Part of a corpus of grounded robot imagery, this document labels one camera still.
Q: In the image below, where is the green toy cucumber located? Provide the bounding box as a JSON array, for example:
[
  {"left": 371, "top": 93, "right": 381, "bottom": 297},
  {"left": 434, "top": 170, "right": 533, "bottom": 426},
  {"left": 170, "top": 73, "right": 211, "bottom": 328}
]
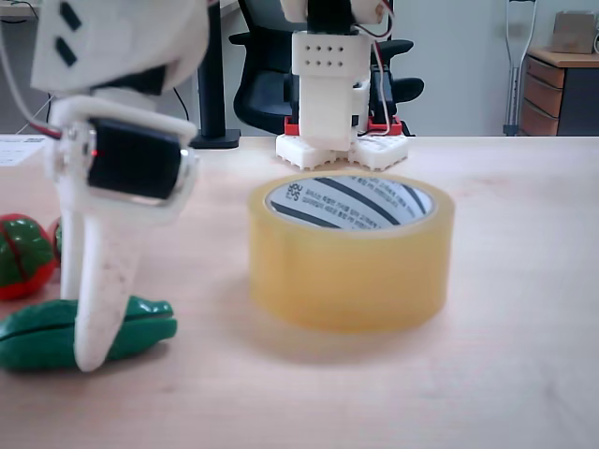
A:
[{"left": 0, "top": 295, "right": 179, "bottom": 373}]

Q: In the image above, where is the toy hamburger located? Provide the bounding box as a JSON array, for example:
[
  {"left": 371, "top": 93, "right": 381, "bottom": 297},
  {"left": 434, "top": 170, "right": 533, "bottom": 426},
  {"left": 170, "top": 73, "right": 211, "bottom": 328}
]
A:
[{"left": 51, "top": 217, "right": 65, "bottom": 266}]

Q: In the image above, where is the red toy tomato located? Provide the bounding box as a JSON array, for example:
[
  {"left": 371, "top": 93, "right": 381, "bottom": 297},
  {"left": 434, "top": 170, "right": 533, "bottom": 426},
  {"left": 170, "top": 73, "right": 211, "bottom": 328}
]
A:
[{"left": 0, "top": 212, "right": 61, "bottom": 302}]

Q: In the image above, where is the background desk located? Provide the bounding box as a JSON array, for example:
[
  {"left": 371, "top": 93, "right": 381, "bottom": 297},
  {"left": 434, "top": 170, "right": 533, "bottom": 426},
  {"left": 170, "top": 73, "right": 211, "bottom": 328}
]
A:
[{"left": 0, "top": 0, "right": 247, "bottom": 22}]

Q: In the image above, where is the black pole stand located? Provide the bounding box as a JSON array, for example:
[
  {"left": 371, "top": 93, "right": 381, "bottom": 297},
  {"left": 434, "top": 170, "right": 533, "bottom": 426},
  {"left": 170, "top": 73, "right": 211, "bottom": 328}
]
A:
[{"left": 186, "top": 0, "right": 242, "bottom": 150}]

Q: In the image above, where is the white printed paper sheet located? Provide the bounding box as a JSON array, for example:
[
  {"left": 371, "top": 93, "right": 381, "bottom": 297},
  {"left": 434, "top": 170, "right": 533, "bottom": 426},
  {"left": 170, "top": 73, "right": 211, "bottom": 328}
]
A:
[{"left": 0, "top": 134, "right": 49, "bottom": 168}]

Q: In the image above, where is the yellow packing tape roll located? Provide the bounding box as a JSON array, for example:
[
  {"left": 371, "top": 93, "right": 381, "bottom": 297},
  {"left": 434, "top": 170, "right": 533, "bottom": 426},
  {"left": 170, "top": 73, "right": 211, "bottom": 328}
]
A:
[{"left": 246, "top": 170, "right": 456, "bottom": 336}]

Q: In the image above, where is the black office chair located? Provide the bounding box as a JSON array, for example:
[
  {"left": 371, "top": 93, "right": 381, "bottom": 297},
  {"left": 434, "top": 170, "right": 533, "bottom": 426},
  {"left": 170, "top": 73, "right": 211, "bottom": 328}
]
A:
[{"left": 227, "top": 0, "right": 426, "bottom": 138}]

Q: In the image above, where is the metal crutch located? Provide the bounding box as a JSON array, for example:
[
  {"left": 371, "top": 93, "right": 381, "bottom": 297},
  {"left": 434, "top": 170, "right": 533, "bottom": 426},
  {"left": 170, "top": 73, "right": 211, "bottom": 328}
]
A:
[{"left": 503, "top": 0, "right": 539, "bottom": 137}]

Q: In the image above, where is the wooden drawer cabinet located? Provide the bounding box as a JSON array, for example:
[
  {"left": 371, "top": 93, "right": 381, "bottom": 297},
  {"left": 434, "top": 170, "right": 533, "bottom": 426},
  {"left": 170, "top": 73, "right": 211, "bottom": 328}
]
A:
[{"left": 519, "top": 46, "right": 599, "bottom": 138}]

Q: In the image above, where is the cardboard box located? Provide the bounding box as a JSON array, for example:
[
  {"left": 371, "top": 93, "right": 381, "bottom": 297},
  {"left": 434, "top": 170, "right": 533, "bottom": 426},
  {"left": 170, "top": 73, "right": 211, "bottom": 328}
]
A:
[{"left": 549, "top": 9, "right": 599, "bottom": 55}]

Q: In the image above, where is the white perforated base plate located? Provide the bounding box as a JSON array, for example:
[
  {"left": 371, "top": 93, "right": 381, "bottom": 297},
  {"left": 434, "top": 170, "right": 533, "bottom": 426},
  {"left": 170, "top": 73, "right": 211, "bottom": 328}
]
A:
[{"left": 274, "top": 133, "right": 409, "bottom": 172}]

